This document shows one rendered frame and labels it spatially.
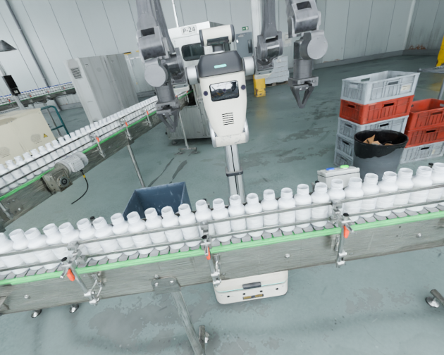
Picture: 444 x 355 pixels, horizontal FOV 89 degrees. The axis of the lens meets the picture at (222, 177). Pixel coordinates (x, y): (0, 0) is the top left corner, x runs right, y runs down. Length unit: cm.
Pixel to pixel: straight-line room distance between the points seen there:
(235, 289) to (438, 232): 114
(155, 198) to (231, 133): 62
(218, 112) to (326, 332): 148
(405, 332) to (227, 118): 164
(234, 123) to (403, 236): 88
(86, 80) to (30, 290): 574
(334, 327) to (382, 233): 96
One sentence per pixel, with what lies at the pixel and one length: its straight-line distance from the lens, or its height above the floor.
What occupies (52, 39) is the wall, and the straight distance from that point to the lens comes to 1439.
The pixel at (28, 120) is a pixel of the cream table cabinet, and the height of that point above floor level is 106.
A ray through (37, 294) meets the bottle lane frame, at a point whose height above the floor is 91.
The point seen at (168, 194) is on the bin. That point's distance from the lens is 145.
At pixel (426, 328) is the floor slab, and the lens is 204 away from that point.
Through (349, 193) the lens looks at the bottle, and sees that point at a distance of 90.
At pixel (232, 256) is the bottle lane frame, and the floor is 95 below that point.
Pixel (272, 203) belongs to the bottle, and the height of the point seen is 113.
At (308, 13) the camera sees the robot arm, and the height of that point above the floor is 166.
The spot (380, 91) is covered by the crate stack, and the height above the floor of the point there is 100.
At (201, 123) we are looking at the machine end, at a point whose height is 42.
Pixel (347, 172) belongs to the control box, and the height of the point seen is 111.
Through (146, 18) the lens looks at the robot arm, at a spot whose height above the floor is 172.
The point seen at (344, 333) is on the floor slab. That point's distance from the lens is 185.
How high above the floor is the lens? 161
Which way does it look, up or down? 29 degrees down
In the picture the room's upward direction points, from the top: 9 degrees counter-clockwise
